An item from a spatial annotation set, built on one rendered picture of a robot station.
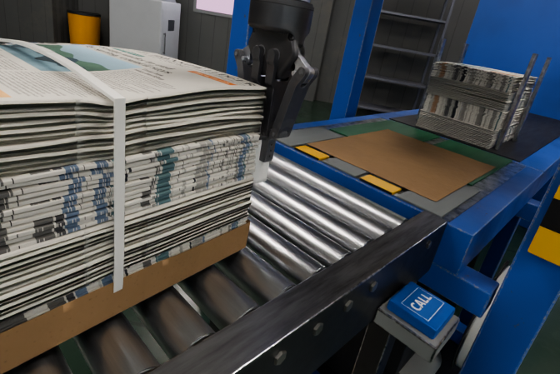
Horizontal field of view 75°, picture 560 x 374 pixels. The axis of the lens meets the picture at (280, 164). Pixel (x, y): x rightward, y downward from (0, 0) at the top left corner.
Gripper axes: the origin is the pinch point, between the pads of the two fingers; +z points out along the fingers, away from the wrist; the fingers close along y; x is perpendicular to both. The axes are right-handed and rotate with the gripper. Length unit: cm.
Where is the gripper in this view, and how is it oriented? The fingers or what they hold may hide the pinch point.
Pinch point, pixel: (258, 157)
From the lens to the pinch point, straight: 50.1
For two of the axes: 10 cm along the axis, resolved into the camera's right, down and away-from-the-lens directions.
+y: 7.0, 3.7, -6.1
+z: -1.6, 9.2, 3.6
